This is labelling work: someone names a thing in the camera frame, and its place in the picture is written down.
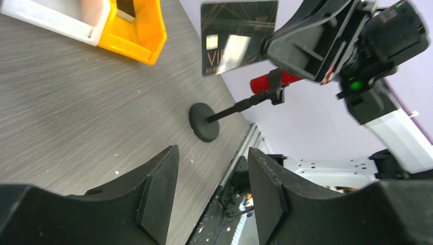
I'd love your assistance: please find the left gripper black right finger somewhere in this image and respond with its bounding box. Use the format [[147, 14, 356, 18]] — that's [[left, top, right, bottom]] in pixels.
[[248, 148, 432, 244]]

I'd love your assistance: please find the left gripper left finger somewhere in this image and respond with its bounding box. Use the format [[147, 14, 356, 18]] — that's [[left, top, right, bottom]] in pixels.
[[1, 145, 180, 244]]

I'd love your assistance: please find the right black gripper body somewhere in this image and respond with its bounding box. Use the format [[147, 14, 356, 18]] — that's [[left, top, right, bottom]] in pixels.
[[321, 1, 429, 96]]

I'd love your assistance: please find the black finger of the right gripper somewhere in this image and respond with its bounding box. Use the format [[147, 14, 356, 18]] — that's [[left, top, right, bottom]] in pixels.
[[265, 1, 359, 83]]

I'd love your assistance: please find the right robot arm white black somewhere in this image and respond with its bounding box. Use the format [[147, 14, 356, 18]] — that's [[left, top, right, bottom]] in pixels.
[[262, 1, 432, 180]]

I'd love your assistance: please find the black card in orange bin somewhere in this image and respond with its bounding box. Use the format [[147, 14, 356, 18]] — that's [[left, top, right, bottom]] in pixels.
[[116, 0, 136, 22]]

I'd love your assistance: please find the red microphone on black stand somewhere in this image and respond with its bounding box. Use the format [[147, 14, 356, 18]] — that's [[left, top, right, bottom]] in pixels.
[[188, 68, 301, 143]]

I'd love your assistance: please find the orange plastic bin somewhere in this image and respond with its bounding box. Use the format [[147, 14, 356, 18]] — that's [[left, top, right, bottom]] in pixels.
[[98, 0, 167, 65]]

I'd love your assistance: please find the white plastic bin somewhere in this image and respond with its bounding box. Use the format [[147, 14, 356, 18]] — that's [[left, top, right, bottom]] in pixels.
[[1, 0, 110, 46]]

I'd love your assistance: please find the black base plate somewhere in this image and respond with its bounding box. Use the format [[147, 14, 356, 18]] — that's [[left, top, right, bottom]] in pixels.
[[186, 156, 254, 244]]

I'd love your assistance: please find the aluminium front rail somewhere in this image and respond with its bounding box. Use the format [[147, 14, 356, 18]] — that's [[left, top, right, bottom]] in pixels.
[[219, 124, 273, 187]]

